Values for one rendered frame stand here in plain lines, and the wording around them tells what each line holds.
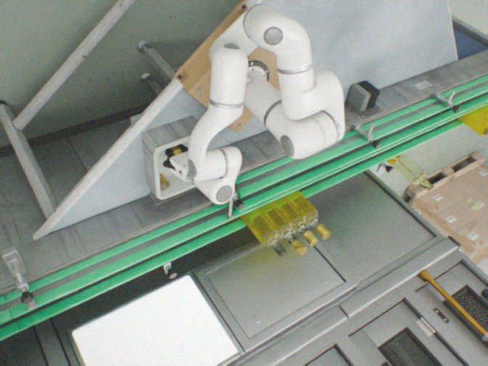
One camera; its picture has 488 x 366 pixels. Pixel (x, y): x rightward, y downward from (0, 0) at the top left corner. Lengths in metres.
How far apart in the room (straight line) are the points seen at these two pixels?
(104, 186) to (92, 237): 0.16
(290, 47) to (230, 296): 0.86
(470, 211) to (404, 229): 3.63
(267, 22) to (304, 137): 0.30
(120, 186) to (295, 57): 0.72
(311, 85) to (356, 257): 0.84
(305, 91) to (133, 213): 0.72
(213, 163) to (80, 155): 1.01
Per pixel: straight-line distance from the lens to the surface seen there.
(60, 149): 2.13
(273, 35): 1.05
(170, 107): 1.40
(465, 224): 5.41
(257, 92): 1.29
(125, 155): 1.44
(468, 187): 5.82
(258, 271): 1.64
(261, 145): 1.64
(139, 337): 1.52
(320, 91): 1.16
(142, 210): 1.55
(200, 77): 1.28
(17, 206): 1.94
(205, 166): 1.14
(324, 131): 1.21
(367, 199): 2.01
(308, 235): 1.58
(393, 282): 1.74
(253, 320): 1.54
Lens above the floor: 1.75
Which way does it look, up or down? 33 degrees down
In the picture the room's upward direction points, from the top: 139 degrees clockwise
